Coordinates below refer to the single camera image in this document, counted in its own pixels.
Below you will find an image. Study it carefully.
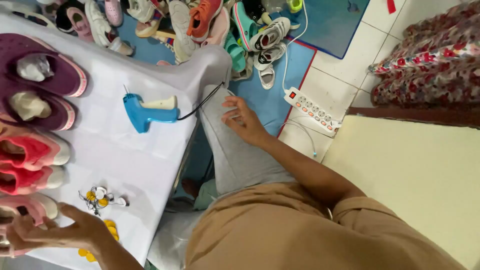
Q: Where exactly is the floral patterned mattress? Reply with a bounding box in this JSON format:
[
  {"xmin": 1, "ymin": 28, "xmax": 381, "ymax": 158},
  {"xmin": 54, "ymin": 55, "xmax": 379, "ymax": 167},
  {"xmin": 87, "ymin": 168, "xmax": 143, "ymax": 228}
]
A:
[{"xmin": 368, "ymin": 0, "xmax": 480, "ymax": 109}]

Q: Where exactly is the pile of yellow round tags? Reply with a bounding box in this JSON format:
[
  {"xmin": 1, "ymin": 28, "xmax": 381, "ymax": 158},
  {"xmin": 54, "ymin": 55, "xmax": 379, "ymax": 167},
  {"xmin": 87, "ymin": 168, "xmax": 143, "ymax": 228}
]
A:
[{"xmin": 77, "ymin": 219, "xmax": 120, "ymax": 263}]

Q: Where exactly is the person's tan shirt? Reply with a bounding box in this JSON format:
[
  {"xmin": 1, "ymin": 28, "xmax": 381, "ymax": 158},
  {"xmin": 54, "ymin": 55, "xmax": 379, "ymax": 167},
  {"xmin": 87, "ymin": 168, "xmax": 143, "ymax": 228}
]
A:
[{"xmin": 185, "ymin": 182, "xmax": 470, "ymax": 270}]

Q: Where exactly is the person's left hand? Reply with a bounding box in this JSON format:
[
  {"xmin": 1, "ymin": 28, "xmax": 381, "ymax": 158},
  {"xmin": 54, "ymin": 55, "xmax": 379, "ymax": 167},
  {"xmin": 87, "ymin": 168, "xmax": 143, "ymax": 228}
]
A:
[{"xmin": 5, "ymin": 202, "xmax": 110, "ymax": 253}]

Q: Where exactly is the cream paper stuffing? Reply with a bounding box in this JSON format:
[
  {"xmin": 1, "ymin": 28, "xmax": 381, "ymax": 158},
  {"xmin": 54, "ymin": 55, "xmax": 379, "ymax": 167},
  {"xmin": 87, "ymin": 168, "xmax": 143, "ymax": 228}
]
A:
[{"xmin": 9, "ymin": 91, "xmax": 52, "ymax": 121}]

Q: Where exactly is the red pink shoe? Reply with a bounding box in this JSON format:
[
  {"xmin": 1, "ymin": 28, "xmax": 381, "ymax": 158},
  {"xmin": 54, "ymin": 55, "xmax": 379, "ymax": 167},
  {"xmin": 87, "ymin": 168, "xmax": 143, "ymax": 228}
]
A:
[
  {"xmin": 0, "ymin": 125, "xmax": 71, "ymax": 172},
  {"xmin": 0, "ymin": 165, "xmax": 65, "ymax": 196}
]

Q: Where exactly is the pale green cloth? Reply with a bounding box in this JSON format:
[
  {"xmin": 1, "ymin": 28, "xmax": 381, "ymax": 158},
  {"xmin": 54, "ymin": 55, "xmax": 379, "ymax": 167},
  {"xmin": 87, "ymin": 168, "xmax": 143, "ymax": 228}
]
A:
[{"xmin": 194, "ymin": 178, "xmax": 219, "ymax": 211}]

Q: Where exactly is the person's grey trouser leg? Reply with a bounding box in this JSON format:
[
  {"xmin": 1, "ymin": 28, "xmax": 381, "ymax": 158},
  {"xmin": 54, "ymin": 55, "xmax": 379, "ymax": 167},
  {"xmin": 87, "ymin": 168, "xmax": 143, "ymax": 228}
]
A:
[{"xmin": 198, "ymin": 84, "xmax": 298, "ymax": 196}]

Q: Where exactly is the person's right hand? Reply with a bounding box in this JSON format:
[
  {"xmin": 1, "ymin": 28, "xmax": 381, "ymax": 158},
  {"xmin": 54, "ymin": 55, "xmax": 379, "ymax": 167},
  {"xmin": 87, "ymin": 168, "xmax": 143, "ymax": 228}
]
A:
[{"xmin": 221, "ymin": 96, "xmax": 271, "ymax": 147}]

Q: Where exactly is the white paper stuffing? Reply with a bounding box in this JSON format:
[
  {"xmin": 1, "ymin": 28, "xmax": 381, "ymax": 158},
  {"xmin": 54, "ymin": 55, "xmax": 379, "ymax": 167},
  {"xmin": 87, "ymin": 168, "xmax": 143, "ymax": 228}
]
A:
[{"xmin": 16, "ymin": 53, "xmax": 54, "ymax": 82}]

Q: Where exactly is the thin white charging cable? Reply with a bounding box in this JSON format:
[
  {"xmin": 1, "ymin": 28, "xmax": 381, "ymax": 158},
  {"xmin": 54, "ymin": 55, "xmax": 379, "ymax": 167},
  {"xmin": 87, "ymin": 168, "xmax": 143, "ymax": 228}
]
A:
[{"xmin": 278, "ymin": 115, "xmax": 338, "ymax": 158}]

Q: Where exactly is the black cable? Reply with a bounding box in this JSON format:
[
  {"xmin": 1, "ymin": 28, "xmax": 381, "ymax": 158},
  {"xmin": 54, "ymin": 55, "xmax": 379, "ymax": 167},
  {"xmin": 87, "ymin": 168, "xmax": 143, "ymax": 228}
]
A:
[{"xmin": 177, "ymin": 81, "xmax": 225, "ymax": 121}]

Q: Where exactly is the blue tagging gun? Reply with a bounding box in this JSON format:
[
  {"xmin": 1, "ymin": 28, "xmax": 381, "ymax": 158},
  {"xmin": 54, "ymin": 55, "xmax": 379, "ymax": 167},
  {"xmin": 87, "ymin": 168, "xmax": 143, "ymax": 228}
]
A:
[{"xmin": 122, "ymin": 84, "xmax": 179, "ymax": 134}]

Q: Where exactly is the brown wooden bed edge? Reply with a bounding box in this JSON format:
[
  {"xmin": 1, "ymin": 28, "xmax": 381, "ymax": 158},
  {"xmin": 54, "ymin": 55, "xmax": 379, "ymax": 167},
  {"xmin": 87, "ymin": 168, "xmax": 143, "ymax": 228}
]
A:
[{"xmin": 347, "ymin": 106, "xmax": 480, "ymax": 130}]

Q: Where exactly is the cream mattress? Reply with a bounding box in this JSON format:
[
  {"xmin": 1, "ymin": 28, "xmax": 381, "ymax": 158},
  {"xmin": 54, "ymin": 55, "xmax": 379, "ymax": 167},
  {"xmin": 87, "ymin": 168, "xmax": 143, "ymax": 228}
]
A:
[{"xmin": 322, "ymin": 114, "xmax": 480, "ymax": 270}]

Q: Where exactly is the bundle of stringed round tags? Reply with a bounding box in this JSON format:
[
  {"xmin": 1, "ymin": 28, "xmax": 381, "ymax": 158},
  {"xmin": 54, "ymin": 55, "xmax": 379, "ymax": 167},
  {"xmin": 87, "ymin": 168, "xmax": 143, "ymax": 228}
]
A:
[{"xmin": 78, "ymin": 186, "xmax": 130, "ymax": 217}]

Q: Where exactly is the purple slip-on shoe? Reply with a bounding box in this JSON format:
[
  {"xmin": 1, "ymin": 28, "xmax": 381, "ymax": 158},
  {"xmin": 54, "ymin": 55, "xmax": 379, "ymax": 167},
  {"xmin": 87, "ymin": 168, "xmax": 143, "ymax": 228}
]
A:
[
  {"xmin": 0, "ymin": 33, "xmax": 88, "ymax": 98},
  {"xmin": 0, "ymin": 89, "xmax": 76, "ymax": 132}
]

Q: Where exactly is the heap of assorted shoes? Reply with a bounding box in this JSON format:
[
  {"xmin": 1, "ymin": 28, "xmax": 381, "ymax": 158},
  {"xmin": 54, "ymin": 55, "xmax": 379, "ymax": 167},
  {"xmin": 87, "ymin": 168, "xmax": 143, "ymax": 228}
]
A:
[{"xmin": 37, "ymin": 0, "xmax": 304, "ymax": 91}]

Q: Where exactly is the white power strip cord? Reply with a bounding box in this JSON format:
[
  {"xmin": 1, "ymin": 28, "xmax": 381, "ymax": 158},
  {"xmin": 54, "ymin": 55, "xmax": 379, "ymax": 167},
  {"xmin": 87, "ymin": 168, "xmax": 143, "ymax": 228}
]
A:
[{"xmin": 281, "ymin": 0, "xmax": 309, "ymax": 91}]

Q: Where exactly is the white table cloth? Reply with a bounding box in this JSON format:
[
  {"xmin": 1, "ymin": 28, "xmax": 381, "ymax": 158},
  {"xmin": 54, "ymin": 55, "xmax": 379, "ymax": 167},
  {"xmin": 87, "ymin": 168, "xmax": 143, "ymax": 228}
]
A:
[{"xmin": 0, "ymin": 10, "xmax": 234, "ymax": 270}]

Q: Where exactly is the blue floor mat red edge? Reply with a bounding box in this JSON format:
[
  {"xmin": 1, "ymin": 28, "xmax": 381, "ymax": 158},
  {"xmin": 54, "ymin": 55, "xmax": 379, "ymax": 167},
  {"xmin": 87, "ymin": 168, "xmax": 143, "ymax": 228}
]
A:
[{"xmin": 114, "ymin": 15, "xmax": 318, "ymax": 196}]

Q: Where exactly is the clear plastic bag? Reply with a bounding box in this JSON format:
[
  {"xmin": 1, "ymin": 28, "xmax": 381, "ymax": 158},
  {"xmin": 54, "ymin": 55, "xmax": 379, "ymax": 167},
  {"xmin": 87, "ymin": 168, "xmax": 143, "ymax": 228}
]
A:
[{"xmin": 147, "ymin": 208, "xmax": 205, "ymax": 270}]

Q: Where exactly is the white power strip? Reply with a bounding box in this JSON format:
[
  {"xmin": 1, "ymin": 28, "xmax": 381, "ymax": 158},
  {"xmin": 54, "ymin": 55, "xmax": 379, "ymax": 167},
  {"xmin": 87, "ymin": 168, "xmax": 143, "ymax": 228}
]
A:
[{"xmin": 283, "ymin": 86, "xmax": 341, "ymax": 137}]

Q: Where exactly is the metal table leg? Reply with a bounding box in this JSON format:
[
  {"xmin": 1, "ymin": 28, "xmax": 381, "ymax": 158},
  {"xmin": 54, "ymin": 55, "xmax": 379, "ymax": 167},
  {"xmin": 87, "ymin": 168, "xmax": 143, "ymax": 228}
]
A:
[{"xmin": 168, "ymin": 119, "xmax": 200, "ymax": 200}]

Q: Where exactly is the blue floor mat dark edge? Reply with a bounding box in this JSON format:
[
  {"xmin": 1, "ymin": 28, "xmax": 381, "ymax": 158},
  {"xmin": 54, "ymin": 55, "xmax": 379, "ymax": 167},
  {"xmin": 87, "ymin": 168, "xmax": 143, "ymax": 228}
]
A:
[{"xmin": 279, "ymin": 0, "xmax": 371, "ymax": 60}]

